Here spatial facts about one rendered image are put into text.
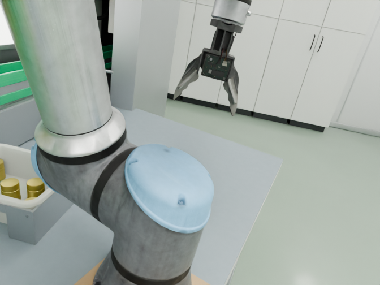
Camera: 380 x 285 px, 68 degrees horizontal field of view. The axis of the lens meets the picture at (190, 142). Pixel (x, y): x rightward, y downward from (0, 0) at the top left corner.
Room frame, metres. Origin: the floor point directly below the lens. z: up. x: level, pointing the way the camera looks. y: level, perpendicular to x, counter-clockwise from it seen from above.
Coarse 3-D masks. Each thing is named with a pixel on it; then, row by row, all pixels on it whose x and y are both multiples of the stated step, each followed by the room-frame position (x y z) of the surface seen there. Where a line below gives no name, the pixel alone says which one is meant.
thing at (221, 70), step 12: (216, 24) 0.64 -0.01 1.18; (228, 24) 0.65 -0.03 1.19; (216, 36) 0.62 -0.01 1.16; (228, 36) 0.64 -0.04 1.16; (204, 48) 0.66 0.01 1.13; (216, 48) 0.64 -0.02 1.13; (228, 48) 0.63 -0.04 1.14; (204, 60) 0.67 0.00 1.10; (216, 60) 0.62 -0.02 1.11; (228, 60) 0.62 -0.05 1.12; (204, 72) 0.62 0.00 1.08; (216, 72) 0.61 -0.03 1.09; (228, 72) 0.62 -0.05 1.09
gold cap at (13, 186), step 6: (6, 180) 0.48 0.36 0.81; (12, 180) 0.48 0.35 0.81; (18, 180) 0.49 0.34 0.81; (6, 186) 0.46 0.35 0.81; (12, 186) 0.47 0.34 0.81; (18, 186) 0.48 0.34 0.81; (6, 192) 0.46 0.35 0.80; (12, 192) 0.46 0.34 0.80; (18, 192) 0.48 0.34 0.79; (18, 198) 0.47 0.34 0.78
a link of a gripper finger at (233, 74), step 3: (234, 66) 0.68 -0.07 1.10; (234, 69) 0.68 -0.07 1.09; (231, 72) 0.67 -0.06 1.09; (234, 72) 0.67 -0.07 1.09; (231, 75) 0.67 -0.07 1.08; (234, 75) 0.67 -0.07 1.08; (237, 75) 0.68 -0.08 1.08; (234, 78) 0.67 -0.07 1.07; (237, 78) 0.68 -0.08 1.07; (234, 81) 0.67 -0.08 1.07; (237, 81) 0.68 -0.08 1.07; (237, 84) 0.68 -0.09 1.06; (237, 87) 0.68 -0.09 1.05; (237, 90) 0.68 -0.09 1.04
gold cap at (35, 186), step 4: (28, 180) 0.49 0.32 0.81; (32, 180) 0.50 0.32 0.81; (36, 180) 0.50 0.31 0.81; (40, 180) 0.50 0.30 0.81; (28, 184) 0.48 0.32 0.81; (32, 184) 0.48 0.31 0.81; (36, 184) 0.48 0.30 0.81; (40, 184) 0.49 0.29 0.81; (44, 184) 0.50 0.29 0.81; (28, 188) 0.48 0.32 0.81; (32, 188) 0.48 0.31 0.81; (36, 188) 0.48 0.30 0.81; (40, 188) 0.49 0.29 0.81; (44, 188) 0.50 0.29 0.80; (28, 192) 0.48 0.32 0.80; (32, 192) 0.48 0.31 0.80; (36, 192) 0.48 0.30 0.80; (40, 192) 0.49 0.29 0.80; (28, 196) 0.48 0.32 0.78; (32, 196) 0.48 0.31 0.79; (36, 196) 0.48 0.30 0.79
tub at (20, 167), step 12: (0, 144) 0.57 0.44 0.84; (0, 156) 0.56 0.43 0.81; (12, 156) 0.56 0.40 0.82; (24, 156) 0.56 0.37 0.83; (12, 168) 0.56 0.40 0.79; (24, 168) 0.56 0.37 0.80; (24, 180) 0.55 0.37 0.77; (0, 192) 0.49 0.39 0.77; (24, 192) 0.51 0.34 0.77; (48, 192) 0.43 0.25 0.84; (12, 204) 0.39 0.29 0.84; (24, 204) 0.39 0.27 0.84; (36, 204) 0.40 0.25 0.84
